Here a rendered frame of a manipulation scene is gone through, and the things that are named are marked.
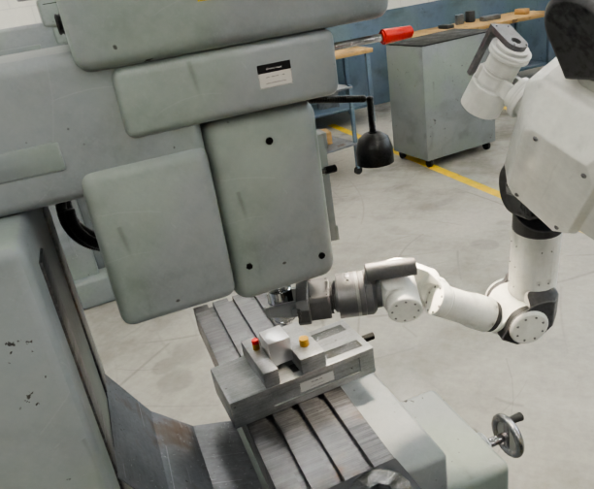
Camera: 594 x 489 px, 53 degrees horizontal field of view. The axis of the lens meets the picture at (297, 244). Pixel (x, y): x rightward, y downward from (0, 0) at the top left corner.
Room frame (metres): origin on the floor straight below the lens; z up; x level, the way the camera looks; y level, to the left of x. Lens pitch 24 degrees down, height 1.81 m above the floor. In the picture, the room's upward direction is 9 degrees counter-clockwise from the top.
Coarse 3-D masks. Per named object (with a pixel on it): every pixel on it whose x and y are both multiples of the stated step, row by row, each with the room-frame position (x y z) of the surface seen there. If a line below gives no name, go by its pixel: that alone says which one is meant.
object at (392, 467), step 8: (384, 464) 0.66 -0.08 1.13; (392, 464) 0.66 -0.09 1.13; (400, 464) 0.66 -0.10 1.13; (368, 472) 0.64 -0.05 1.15; (376, 472) 0.64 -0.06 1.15; (384, 472) 0.64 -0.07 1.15; (392, 472) 0.63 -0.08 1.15; (400, 472) 0.64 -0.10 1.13; (352, 480) 0.64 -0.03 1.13; (360, 480) 0.63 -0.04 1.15; (368, 480) 0.62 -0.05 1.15; (376, 480) 0.62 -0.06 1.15; (384, 480) 0.62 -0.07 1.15; (392, 480) 0.62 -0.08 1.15; (400, 480) 0.62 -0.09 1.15; (408, 480) 0.61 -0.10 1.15; (328, 488) 0.64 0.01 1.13; (336, 488) 0.63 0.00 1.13; (344, 488) 0.63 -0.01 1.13; (352, 488) 0.62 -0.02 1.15; (360, 488) 0.61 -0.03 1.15; (368, 488) 0.61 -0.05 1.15; (376, 488) 0.62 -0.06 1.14; (384, 488) 0.61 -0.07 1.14; (392, 488) 0.60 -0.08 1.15; (400, 488) 0.60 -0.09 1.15; (408, 488) 0.60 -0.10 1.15; (416, 488) 0.61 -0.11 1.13
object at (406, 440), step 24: (360, 384) 1.19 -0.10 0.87; (360, 408) 1.10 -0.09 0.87; (384, 408) 1.09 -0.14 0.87; (240, 432) 1.09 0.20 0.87; (384, 432) 1.02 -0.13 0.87; (408, 432) 1.00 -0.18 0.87; (408, 456) 0.93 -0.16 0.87; (432, 456) 0.92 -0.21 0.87; (264, 480) 0.93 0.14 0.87; (432, 480) 0.91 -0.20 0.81
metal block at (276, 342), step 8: (272, 328) 1.15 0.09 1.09; (280, 328) 1.15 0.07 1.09; (264, 336) 1.13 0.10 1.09; (272, 336) 1.12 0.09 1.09; (280, 336) 1.11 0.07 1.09; (288, 336) 1.11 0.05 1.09; (264, 344) 1.12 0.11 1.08; (272, 344) 1.09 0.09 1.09; (280, 344) 1.10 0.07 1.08; (288, 344) 1.10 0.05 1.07; (272, 352) 1.09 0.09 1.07; (280, 352) 1.10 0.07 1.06; (288, 352) 1.10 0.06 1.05; (272, 360) 1.09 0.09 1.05; (280, 360) 1.10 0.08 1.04; (288, 360) 1.10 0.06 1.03
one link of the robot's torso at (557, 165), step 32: (544, 96) 0.74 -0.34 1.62; (576, 96) 0.72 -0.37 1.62; (544, 128) 0.73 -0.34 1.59; (576, 128) 0.70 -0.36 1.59; (512, 160) 0.83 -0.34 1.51; (544, 160) 0.75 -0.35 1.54; (576, 160) 0.69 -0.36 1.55; (512, 192) 0.86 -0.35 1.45; (544, 192) 0.78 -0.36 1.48; (576, 192) 0.72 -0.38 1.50; (576, 224) 0.76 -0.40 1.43
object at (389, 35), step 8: (384, 32) 0.97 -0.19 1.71; (392, 32) 0.97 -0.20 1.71; (400, 32) 0.98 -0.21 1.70; (408, 32) 0.98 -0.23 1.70; (352, 40) 0.96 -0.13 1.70; (360, 40) 0.96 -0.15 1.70; (368, 40) 0.97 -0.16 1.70; (376, 40) 0.97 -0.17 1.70; (384, 40) 0.97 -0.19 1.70; (392, 40) 0.97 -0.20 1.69; (400, 40) 0.98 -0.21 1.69; (336, 48) 0.95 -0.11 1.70; (344, 48) 0.96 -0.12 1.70
